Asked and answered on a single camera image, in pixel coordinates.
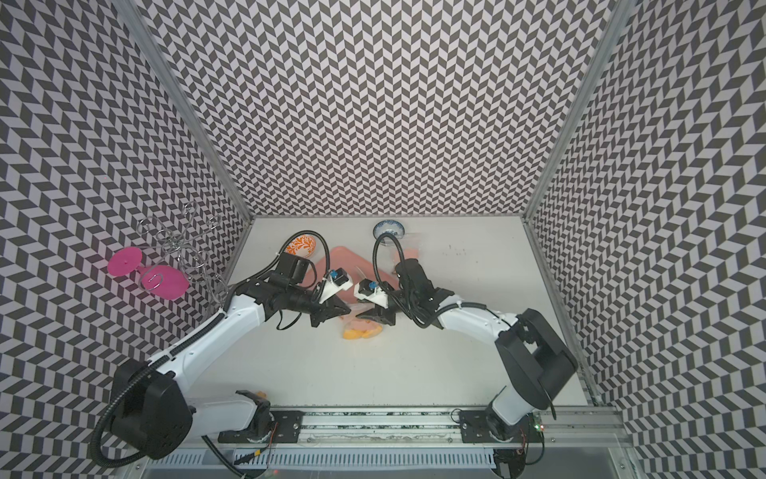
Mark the blue patterned small bowl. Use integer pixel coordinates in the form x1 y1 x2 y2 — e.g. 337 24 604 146
373 220 406 245

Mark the pink round disc lower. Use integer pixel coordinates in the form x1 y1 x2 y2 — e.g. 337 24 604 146
139 265 190 301

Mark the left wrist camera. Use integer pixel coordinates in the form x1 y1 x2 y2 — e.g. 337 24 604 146
318 269 353 303

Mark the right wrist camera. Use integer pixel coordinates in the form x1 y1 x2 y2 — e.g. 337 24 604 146
353 279 389 309

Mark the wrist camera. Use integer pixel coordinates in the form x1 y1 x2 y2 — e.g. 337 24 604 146
353 279 389 309
318 269 353 303

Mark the wire spiral stand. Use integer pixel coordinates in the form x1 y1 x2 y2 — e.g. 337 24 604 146
136 203 227 309

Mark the pink plastic tray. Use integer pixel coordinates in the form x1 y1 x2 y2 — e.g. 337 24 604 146
301 247 398 303

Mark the orange patterned small bowl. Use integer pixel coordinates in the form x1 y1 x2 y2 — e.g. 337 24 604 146
285 235 317 259

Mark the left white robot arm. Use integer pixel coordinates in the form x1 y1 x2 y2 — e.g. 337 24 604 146
88 281 350 468

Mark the pink round disc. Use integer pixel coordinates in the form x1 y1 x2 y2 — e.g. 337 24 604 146
107 247 144 277
139 265 190 301

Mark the clear resealable bag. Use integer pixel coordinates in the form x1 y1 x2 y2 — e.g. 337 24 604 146
400 234 422 259
341 303 383 340

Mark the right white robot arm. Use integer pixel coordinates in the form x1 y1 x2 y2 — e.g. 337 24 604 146
353 279 578 442

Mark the metal base rail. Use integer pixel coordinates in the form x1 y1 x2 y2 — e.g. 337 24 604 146
149 406 630 472

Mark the pink round disc upper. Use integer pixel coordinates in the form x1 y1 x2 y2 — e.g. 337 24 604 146
107 247 144 277

